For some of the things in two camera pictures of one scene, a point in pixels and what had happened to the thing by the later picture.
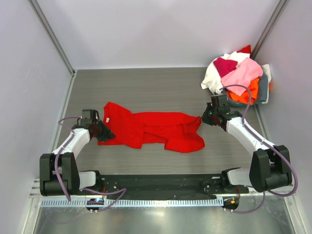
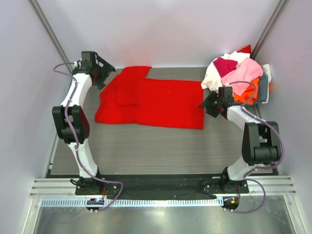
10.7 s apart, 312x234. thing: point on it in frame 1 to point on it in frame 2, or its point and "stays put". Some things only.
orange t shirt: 253,86 stays put
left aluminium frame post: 40,13 stays put
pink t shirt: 245,74 stays put
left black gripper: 107,134 to 106,69
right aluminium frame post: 268,28 stays put
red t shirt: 177,132 to 128,97
